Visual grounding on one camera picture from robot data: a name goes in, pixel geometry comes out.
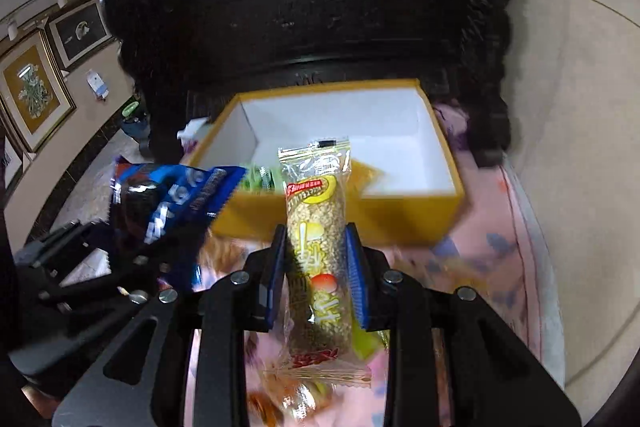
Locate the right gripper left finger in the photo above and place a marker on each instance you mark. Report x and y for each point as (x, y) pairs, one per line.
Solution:
(247, 300)

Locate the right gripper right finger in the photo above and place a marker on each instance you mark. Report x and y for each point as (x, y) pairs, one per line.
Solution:
(385, 299)

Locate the oat bar yellow clear wrapper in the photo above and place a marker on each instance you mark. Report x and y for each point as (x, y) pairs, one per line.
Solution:
(318, 324)

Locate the blue cookie packet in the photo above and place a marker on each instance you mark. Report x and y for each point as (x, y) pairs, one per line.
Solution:
(161, 213)

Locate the white wall thermostat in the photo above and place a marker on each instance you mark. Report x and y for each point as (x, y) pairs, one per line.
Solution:
(97, 85)

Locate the green clear snack bag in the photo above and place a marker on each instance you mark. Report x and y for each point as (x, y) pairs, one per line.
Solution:
(261, 179)

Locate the dark framed picture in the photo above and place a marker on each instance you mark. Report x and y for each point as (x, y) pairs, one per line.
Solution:
(77, 34)

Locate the gold framed picture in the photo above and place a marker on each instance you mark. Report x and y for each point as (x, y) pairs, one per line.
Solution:
(35, 101)

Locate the pink floral tablecloth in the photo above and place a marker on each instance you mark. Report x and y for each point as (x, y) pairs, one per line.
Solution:
(489, 248)

